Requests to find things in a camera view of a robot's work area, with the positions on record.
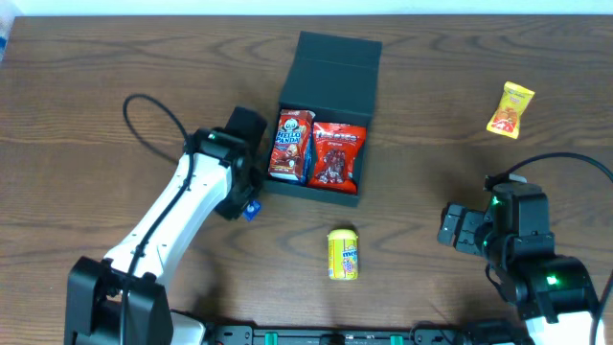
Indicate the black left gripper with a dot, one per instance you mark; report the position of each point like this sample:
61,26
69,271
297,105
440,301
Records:
256,179

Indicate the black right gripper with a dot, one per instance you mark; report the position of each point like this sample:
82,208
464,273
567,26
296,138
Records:
460,227

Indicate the blue Eclipse mints box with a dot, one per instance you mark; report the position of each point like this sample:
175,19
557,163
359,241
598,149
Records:
251,210

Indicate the red cookie carton box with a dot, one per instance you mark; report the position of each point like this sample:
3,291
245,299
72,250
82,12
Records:
292,136

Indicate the blue Oreo cookie pack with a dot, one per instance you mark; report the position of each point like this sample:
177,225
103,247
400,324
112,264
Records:
307,163

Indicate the red Hacks candy bag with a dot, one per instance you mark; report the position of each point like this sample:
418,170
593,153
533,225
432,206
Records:
336,146

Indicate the yellow snack packet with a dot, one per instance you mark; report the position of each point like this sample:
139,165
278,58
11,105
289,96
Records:
507,117

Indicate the yellow Mentos gum bottle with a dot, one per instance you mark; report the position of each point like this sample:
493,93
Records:
343,254

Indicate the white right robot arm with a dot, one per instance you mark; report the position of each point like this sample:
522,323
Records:
553,294

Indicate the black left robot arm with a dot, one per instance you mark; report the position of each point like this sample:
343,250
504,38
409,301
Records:
122,299

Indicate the dark green open box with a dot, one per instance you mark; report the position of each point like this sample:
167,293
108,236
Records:
336,78

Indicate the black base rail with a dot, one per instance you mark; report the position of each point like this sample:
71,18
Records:
335,335

